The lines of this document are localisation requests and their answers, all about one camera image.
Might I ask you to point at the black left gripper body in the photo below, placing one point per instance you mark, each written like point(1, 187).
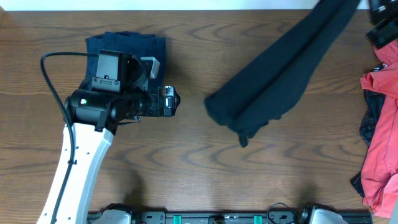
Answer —
point(168, 101)

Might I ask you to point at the black polo shirt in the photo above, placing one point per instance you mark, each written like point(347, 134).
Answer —
point(273, 83)

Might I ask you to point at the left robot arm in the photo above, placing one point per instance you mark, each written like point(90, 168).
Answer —
point(119, 93)

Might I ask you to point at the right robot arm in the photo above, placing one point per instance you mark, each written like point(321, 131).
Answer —
point(384, 17)

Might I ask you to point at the folded dark blue shorts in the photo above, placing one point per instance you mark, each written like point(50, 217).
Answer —
point(141, 45)

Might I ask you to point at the dark patterned garment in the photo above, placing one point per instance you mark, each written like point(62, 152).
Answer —
point(375, 102)

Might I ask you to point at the red shirt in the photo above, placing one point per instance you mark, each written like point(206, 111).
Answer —
point(379, 172)

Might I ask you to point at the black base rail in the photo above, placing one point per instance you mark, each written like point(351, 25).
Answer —
point(279, 216)

